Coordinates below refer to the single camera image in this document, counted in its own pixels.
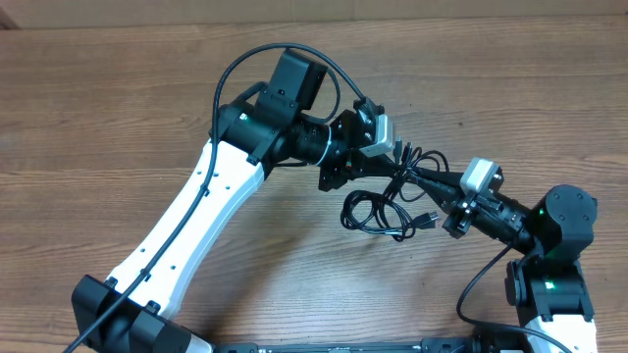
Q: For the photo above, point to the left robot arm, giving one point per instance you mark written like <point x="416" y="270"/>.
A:
<point x="268" y="125"/>

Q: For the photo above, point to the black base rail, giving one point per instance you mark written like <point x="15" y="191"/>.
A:
<point x="426" y="345"/>

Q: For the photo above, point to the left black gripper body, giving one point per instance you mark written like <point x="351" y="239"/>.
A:
<point x="335" y="169"/>

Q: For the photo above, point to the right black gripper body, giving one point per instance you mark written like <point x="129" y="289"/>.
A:
<point x="458" y="220"/>

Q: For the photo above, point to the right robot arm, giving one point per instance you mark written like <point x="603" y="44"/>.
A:
<point x="546" y="286"/>

